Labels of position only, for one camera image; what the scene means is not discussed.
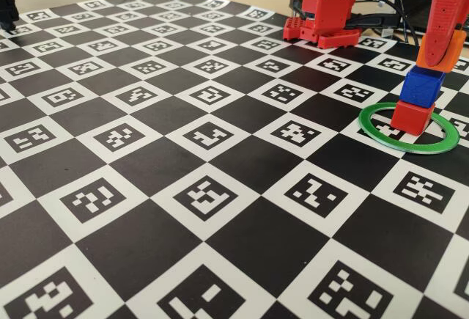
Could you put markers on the black laptop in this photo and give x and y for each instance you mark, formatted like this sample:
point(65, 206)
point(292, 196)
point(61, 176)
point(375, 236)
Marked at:
point(414, 0)

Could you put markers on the black clamp device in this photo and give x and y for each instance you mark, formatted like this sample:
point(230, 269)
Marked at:
point(8, 7)

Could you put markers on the red cube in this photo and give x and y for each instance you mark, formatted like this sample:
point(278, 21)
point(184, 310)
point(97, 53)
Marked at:
point(410, 119)

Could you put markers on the small silver adapter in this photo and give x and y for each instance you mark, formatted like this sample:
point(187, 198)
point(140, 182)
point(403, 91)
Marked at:
point(387, 33)

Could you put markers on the flat black plug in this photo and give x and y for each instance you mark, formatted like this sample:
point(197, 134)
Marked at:
point(370, 21)

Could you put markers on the blue cube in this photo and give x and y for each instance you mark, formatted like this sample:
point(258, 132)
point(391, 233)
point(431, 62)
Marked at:
point(421, 88)

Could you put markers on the orange cube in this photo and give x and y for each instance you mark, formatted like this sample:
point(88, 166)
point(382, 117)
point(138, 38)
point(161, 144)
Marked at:
point(456, 53)

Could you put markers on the red printed robot arm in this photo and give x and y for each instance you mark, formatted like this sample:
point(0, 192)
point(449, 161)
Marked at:
point(329, 3)

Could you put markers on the checkerboard marker mat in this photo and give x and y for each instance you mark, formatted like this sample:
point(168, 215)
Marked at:
point(234, 223)

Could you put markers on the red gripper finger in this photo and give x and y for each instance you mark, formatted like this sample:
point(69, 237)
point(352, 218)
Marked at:
point(445, 7)

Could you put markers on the black base clamp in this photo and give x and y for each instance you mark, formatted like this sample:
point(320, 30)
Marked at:
point(295, 1)

